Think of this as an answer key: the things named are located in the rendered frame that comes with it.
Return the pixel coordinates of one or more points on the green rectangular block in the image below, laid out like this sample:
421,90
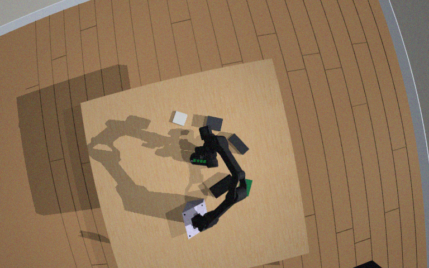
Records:
249,183

